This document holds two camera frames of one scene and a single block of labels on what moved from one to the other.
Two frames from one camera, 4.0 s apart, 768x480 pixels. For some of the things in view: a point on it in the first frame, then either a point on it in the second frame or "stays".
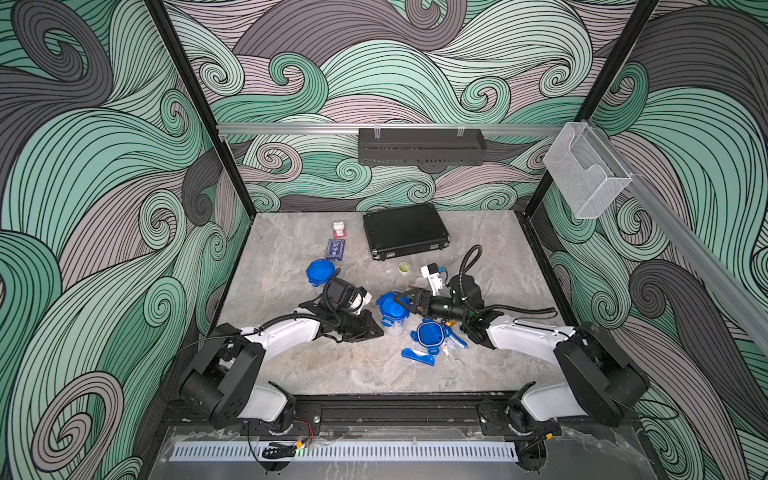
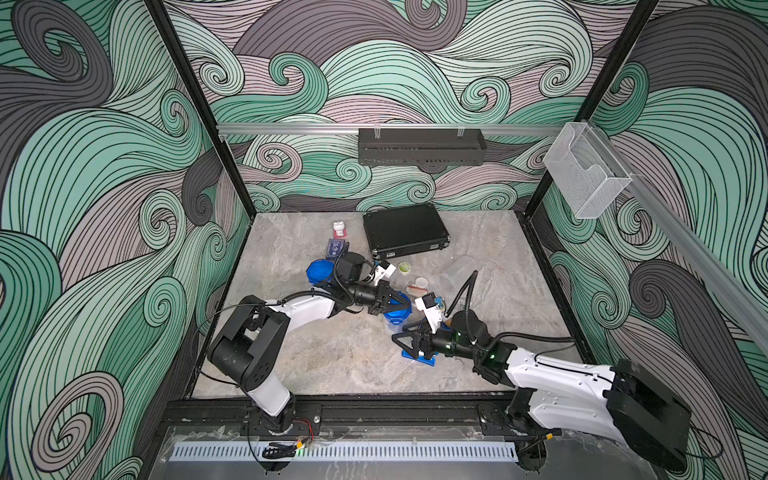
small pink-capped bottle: [339, 231] stays
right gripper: [425, 305] -> [416, 351]
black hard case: [405, 230] stays
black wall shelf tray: [421, 146] stays
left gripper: [363, 331] -> [381, 297]
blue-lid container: [393, 312] stays
